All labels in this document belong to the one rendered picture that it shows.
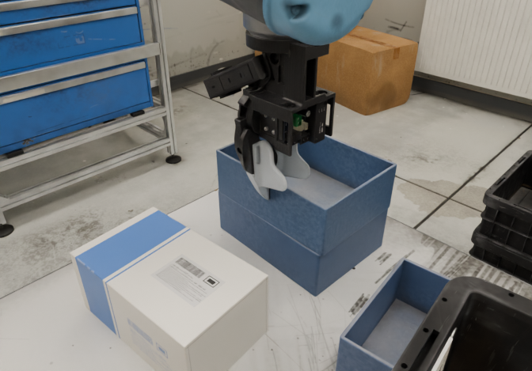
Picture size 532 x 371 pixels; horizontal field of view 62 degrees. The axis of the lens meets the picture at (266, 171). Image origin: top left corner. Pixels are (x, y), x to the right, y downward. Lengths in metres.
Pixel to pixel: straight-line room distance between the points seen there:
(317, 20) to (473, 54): 2.82
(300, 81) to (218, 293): 0.23
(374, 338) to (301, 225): 0.15
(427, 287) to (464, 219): 1.49
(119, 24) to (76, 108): 0.39
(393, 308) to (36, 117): 1.62
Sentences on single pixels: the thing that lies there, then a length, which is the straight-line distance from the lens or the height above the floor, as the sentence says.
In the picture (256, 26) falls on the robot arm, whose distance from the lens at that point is 0.45.
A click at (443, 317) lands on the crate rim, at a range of 0.29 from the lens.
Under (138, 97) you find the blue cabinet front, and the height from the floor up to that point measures 0.38.
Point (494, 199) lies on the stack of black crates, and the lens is 1.08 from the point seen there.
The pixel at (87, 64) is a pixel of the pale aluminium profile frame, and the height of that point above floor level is 0.59.
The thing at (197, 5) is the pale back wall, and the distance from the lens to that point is 3.31.
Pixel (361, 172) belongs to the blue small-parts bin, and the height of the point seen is 0.81.
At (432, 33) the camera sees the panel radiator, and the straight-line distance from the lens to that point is 3.15.
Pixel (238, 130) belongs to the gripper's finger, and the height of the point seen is 0.92.
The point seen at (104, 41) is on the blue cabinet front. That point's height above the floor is 0.66.
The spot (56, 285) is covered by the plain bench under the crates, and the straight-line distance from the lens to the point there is 0.67.
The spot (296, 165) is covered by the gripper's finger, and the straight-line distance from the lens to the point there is 0.54.
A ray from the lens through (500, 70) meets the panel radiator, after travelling 3.03.
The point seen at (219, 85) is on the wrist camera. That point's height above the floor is 0.95.
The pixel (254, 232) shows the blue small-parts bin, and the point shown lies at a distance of 0.63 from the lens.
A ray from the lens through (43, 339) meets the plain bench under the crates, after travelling 0.61.
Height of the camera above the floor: 1.14
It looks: 31 degrees down
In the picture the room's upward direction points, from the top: straight up
